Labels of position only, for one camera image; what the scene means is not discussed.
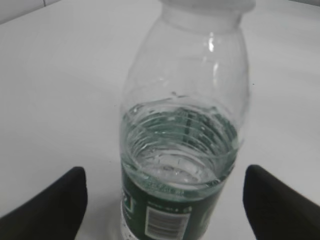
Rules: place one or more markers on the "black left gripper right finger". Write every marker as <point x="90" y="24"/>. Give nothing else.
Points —
<point x="275" y="211"/>

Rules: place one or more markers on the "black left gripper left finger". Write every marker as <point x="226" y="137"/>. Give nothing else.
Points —
<point x="56" y="213"/>

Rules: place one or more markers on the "clear cestbon water bottle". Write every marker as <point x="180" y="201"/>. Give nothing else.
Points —
<point x="183" y="115"/>

